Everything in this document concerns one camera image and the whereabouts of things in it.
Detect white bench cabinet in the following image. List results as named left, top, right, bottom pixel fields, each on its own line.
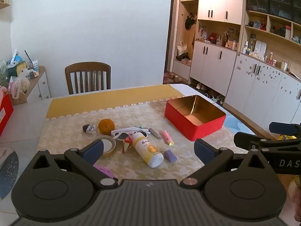
left=173, top=59, right=191, bottom=80

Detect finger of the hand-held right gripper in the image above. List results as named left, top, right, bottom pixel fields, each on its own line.
left=269, top=122, right=301, bottom=136
left=234, top=132, right=273, bottom=151

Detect white wall cabinet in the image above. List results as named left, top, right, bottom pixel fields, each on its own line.
left=180, top=0, right=245, bottom=25

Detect metal nail clipper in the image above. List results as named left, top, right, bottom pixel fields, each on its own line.
left=148, top=128, right=162, bottom=139

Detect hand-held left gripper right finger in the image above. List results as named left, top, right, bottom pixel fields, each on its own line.
left=180, top=138, right=279, bottom=190

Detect person's right hand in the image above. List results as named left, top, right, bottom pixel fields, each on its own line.
left=289, top=178, right=301, bottom=220

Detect white drawer sideboard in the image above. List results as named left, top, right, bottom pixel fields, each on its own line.
left=11, top=66, right=51, bottom=106

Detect red storage box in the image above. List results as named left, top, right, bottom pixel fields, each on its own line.
left=0, top=93, right=14, bottom=136

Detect pink yellow highlighter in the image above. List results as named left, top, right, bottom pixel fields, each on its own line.
left=160, top=130, right=174, bottom=146

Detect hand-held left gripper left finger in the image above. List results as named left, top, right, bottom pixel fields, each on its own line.
left=35, top=138, right=119, bottom=190

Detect white tote bag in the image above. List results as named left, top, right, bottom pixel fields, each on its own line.
left=177, top=40, right=188, bottom=57

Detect small red white packet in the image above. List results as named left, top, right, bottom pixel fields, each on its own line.
left=122, top=137, right=132, bottom=154

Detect tape roll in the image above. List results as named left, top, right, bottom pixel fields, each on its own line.
left=95, top=137, right=117, bottom=159

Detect wooden open shelf unit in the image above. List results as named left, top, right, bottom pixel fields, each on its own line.
left=240, top=0, right=301, bottom=79

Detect white two-door base cabinet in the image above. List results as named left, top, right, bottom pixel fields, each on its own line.
left=189, top=40, right=237, bottom=97

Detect purple hair clip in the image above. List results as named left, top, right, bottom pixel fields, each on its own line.
left=93, top=165, right=119, bottom=182

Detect red patterned door rug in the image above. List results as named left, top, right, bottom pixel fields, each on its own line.
left=163, top=72, right=181, bottom=83

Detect orange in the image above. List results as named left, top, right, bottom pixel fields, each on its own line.
left=98, top=119, right=115, bottom=136

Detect purple eraser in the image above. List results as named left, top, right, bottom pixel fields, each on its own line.
left=164, top=149, right=177, bottom=163

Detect small black white packet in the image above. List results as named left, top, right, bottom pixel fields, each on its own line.
left=83, top=124, right=97, bottom=134

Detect dark wooden door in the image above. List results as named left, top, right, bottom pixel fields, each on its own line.
left=165, top=0, right=177, bottom=71

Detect beige woven placemat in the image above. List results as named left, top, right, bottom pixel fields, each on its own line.
left=37, top=96, right=236, bottom=189

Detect white sunglasses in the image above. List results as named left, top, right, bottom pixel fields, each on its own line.
left=111, top=127, right=151, bottom=142

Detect pair of white sneakers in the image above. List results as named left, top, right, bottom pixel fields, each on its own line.
left=204, top=93, right=224, bottom=104

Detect white cabinet with stickers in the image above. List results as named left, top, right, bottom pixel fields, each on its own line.
left=223, top=53, right=301, bottom=132

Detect round dark blue rug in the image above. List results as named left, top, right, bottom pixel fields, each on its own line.
left=0, top=147, right=19, bottom=199

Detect yellow table runner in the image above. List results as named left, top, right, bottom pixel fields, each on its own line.
left=45, top=84, right=185, bottom=120

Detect clear plastic bag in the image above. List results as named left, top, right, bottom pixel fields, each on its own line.
left=9, top=69, right=30, bottom=99

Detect red tin box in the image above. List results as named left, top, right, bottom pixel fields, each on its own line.
left=164, top=95, right=227, bottom=142

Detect wooden chair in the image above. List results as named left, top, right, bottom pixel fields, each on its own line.
left=65, top=62, right=111, bottom=95

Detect green yellow pouch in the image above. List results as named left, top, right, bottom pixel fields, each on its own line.
left=8, top=61, right=27, bottom=77

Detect white yellow bottle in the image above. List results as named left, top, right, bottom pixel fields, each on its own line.
left=130, top=132, right=164, bottom=168

